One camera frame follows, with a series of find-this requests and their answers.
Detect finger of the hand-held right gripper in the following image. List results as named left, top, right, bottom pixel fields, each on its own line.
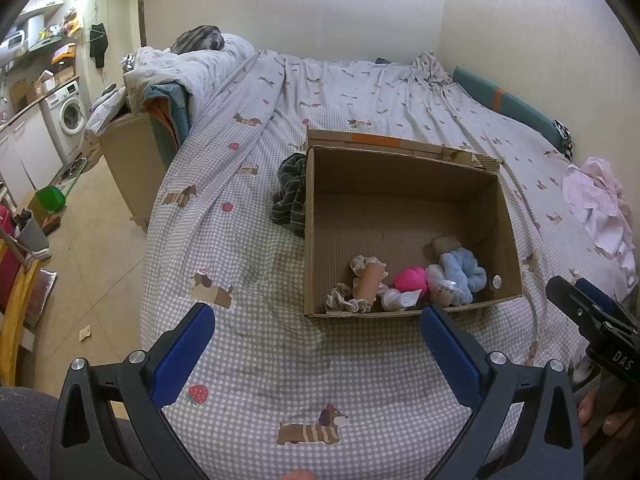
left=570, top=269, right=640, bottom=333
left=545, top=276, right=616, bottom=343

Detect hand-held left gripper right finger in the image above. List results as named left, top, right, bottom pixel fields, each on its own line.
left=420, top=304, right=586, bottom=480

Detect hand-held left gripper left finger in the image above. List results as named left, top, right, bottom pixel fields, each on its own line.
left=50, top=302, right=216, bottom=480

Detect white socks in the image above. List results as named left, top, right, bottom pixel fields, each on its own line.
left=380, top=287, right=423, bottom=311

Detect bright pink soft ball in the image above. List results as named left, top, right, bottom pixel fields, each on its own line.
left=394, top=267, right=430, bottom=298

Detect brown cardboard piece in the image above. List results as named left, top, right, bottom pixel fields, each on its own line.
left=431, top=235, right=460, bottom=261
left=352, top=264, right=390, bottom=306

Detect beige floral scrunchie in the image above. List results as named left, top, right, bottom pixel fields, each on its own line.
left=350, top=255, right=388, bottom=278

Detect person's right hand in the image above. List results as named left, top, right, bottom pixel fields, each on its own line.
left=577, top=389, right=640, bottom=445

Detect light blue scrunchie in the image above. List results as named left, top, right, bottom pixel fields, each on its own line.
left=440, top=251, right=487, bottom=306

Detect pale pink clothes pile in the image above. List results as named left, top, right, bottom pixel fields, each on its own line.
left=561, top=156, right=637, bottom=268

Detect beige striped scrunchie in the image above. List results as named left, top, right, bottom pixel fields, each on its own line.
left=326, top=283, right=371, bottom=315

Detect silver foil mat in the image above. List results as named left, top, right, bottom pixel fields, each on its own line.
left=25, top=269, right=58, bottom=328

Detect black white patterned item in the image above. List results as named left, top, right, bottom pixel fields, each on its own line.
left=552, top=119, right=576, bottom=161

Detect person's grey clothing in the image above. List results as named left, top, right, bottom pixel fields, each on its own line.
left=0, top=386, right=66, bottom=480

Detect grey plastic bin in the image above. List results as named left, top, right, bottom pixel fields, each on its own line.
left=15, top=212, right=51, bottom=258

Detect dark striped cloth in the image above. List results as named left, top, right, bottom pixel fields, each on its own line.
left=271, top=152, right=308, bottom=237

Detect small cardboard floor box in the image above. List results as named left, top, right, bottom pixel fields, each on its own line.
left=27, top=195, right=63, bottom=236

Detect large cardboard panel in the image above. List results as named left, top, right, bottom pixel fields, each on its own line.
left=100, top=112, right=178, bottom=233

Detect red bag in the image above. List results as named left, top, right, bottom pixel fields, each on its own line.
left=0, top=205, right=21, bottom=311

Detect green plastic bucket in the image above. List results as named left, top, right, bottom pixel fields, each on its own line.
left=36, top=186, right=67, bottom=211

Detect metal floor rack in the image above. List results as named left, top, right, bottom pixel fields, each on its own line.
left=59, top=157, right=91, bottom=181

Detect teal orange blanket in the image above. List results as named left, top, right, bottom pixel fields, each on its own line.
left=142, top=84, right=193, bottom=153

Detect white kitchen cabinet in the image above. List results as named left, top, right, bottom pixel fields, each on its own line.
left=0, top=105, right=63, bottom=206

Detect white washing machine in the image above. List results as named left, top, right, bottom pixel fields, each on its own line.
left=41, top=80, right=90, bottom=165

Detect white printed duvet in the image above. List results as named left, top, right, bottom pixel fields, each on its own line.
left=85, top=34, right=256, bottom=136

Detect grey striped blanket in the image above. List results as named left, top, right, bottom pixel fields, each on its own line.
left=170, top=25, right=224, bottom=53

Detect black hanging garment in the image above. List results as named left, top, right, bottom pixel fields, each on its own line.
left=89, top=22, right=109, bottom=68

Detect white microwave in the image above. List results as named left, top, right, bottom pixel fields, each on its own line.
left=0, top=30, right=28, bottom=56

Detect yellow wooden frame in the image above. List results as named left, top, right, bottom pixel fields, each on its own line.
left=0, top=255, right=43, bottom=386

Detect cluttered wall shelf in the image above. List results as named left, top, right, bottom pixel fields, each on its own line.
left=0, top=7, right=81, bottom=68

